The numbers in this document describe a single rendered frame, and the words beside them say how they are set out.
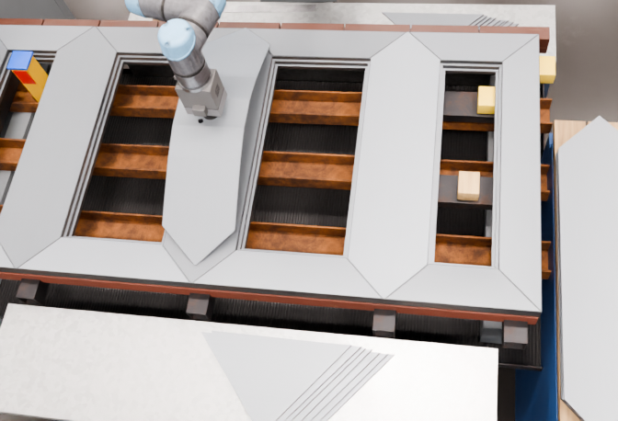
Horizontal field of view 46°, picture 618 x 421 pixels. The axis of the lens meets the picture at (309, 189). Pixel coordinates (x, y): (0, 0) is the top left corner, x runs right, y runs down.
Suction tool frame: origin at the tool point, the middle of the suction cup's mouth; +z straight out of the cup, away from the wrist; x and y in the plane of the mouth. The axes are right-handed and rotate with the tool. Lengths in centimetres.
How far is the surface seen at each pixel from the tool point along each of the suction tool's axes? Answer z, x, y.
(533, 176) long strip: 10, -3, 77
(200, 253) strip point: 8.8, -32.4, 2.5
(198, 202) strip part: 4.4, -21.6, 0.6
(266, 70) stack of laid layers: 10.2, 21.2, 7.1
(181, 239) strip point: 7.7, -30.0, -2.4
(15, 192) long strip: 10, -22, -50
